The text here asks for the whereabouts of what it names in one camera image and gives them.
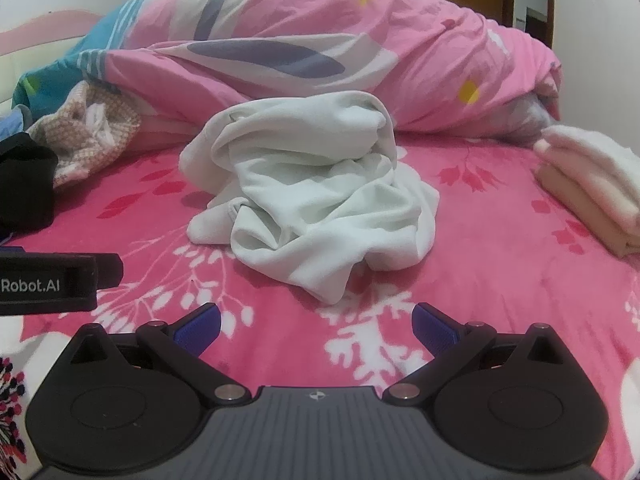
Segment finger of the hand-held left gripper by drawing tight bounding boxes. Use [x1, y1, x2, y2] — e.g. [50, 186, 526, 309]
[94, 254, 125, 290]

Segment white sweatshirt orange bear print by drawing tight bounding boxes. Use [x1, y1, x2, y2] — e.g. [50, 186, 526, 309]
[179, 91, 441, 306]

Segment black garment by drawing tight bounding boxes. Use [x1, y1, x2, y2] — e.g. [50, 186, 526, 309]
[0, 134, 60, 242]

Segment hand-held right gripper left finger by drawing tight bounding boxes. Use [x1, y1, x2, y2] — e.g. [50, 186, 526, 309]
[67, 302, 253, 406]

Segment pink flower print bed blanket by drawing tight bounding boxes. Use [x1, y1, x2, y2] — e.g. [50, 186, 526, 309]
[0, 127, 640, 480]

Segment pink floral duvet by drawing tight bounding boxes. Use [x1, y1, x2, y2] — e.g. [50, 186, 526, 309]
[12, 0, 563, 148]

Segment pink and white padded headboard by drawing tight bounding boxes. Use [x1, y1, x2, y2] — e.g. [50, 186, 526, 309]
[0, 9, 108, 111]

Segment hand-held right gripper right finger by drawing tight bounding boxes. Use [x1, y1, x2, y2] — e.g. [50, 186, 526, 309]
[382, 302, 568, 406]

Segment blue cloth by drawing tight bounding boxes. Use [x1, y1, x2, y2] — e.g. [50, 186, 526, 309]
[0, 105, 40, 137]

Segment beige checked knit garment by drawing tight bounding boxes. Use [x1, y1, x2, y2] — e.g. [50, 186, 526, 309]
[27, 81, 144, 189]

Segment folded cream garment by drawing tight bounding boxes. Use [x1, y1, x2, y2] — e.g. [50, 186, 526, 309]
[532, 125, 640, 235]

